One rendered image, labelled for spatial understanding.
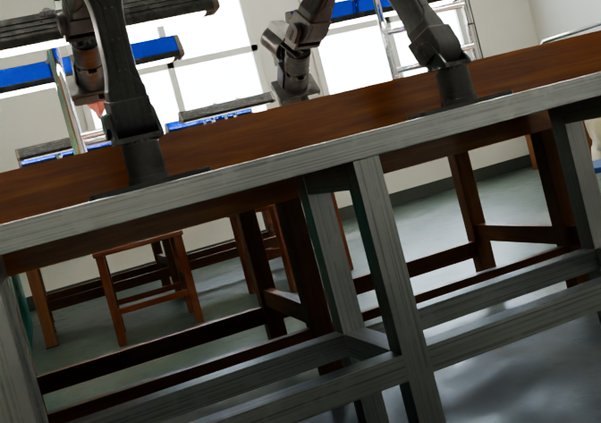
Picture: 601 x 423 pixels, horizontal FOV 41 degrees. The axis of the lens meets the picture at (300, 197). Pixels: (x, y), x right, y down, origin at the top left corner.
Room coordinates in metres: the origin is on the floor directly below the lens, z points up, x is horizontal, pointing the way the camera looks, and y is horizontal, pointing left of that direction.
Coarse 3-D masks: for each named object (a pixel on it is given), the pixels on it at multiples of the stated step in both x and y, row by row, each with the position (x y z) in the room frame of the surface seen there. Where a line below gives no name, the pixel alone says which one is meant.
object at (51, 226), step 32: (512, 96) 1.32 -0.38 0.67; (544, 96) 1.33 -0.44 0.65; (576, 96) 1.35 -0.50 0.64; (384, 128) 1.24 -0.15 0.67; (416, 128) 1.26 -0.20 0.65; (448, 128) 1.28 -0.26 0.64; (256, 160) 1.18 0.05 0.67; (288, 160) 1.19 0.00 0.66; (320, 160) 1.21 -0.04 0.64; (352, 160) 1.22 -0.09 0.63; (128, 192) 1.12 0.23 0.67; (160, 192) 1.13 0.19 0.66; (192, 192) 1.14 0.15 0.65; (224, 192) 1.16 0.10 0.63; (0, 224) 1.06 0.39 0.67; (32, 224) 1.08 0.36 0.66; (64, 224) 1.09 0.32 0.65; (96, 224) 1.10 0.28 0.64
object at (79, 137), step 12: (48, 12) 1.79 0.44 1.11; (48, 48) 1.96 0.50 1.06; (60, 60) 1.96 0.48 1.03; (60, 72) 1.95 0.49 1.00; (60, 84) 1.95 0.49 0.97; (72, 108) 1.95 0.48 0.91; (72, 120) 1.95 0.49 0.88; (72, 132) 1.95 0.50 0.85; (84, 132) 1.96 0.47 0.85; (96, 132) 1.96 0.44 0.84; (84, 144) 1.96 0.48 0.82
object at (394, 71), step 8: (352, 0) 2.60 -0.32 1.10; (376, 0) 2.45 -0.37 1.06; (376, 8) 2.46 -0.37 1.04; (384, 16) 2.46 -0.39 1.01; (384, 24) 2.45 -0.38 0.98; (384, 32) 2.45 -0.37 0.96; (392, 32) 2.46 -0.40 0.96; (400, 32) 2.47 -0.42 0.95; (384, 40) 2.46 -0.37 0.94; (392, 48) 2.46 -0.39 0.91; (392, 56) 2.45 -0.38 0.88; (392, 64) 2.45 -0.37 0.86; (408, 64) 2.48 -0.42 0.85; (416, 64) 2.48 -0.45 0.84; (392, 72) 2.46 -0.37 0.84; (400, 72) 2.46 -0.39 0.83
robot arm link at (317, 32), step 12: (312, 0) 1.70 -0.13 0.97; (324, 0) 1.69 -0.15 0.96; (300, 12) 1.73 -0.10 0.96; (312, 12) 1.71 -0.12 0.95; (324, 12) 1.71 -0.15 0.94; (300, 24) 1.73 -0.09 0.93; (312, 24) 1.71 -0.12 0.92; (324, 24) 1.74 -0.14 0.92; (312, 36) 1.74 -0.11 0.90; (324, 36) 1.77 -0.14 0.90
